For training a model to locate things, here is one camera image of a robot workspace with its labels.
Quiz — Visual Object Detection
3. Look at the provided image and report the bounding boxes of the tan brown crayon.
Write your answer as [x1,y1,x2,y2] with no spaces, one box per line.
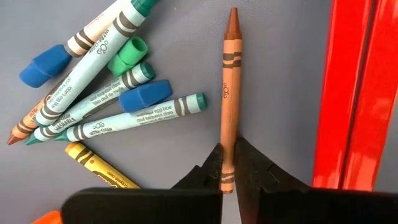
[220,6,243,194]

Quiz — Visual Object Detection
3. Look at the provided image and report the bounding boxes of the cream-wrapped crayon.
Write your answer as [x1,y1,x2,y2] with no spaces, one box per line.
[63,0,134,58]

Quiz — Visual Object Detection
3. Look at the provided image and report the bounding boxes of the yellow crayon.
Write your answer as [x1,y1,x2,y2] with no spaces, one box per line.
[64,141,141,189]

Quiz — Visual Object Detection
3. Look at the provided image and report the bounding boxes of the green eraser cap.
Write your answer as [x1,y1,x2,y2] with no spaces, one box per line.
[107,36,149,78]

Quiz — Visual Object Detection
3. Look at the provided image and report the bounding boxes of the blue eraser cap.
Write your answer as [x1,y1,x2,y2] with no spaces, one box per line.
[119,79,173,113]
[19,44,73,89]

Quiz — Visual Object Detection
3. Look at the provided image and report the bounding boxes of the red-brown crayon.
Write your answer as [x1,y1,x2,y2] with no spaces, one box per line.
[6,93,52,146]

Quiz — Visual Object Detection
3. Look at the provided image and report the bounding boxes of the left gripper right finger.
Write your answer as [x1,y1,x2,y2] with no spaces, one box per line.
[235,138,398,224]

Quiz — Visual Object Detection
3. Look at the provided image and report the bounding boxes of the teal crayon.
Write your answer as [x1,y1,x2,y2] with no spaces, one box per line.
[54,92,208,142]
[34,0,158,127]
[24,62,156,146]

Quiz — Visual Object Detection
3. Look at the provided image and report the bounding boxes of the red desk lamp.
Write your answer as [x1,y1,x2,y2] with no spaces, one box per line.
[312,0,398,192]

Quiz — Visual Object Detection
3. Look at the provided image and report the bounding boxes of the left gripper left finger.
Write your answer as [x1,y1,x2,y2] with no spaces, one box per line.
[61,142,223,224]

